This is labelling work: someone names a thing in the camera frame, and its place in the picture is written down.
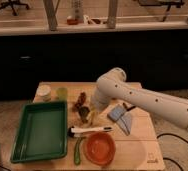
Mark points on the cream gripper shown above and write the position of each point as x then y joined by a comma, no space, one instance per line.
93,109

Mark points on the yellow banana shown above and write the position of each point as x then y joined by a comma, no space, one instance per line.
92,118

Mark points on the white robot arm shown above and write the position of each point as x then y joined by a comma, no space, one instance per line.
113,85

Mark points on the small metal cup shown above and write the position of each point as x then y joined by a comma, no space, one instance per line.
83,112

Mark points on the translucent green cup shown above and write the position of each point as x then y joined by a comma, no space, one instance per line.
62,94

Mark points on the red brown toy food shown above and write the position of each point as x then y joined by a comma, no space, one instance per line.
81,100

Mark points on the blue grey cloth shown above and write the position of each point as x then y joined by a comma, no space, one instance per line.
119,116

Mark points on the orange plastic bowl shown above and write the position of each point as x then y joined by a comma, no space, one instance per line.
99,148

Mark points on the white cylindrical container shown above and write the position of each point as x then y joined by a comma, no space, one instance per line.
44,92

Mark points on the green plastic tray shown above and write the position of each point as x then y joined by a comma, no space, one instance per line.
42,132

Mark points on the red object on shelf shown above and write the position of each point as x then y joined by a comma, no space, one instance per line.
71,21

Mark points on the white bottle on shelf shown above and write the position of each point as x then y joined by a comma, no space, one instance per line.
77,10

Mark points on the black office chair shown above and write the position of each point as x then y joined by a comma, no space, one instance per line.
12,3

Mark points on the white handled black brush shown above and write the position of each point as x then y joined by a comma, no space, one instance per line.
76,131

